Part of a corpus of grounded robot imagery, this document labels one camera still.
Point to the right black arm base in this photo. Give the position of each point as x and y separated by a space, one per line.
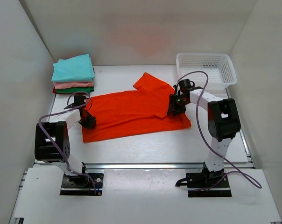
210 184

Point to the aluminium rail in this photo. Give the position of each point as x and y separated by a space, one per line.
144 165

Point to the white plastic basket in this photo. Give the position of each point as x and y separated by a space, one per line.
218 67

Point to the folded pink t shirt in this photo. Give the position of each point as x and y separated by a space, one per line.
66 85

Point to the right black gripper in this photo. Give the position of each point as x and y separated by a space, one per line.
173 109

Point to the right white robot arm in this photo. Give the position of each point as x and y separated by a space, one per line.
222 119

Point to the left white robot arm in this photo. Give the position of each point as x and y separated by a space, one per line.
52 144

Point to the folded green t shirt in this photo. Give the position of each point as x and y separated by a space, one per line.
74 89

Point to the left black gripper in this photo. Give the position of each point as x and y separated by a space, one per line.
92 120

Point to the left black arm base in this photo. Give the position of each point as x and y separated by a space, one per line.
82 185

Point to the orange t shirt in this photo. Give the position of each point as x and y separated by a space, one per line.
139 111

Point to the folded cyan t shirt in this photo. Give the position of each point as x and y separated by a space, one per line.
75 69

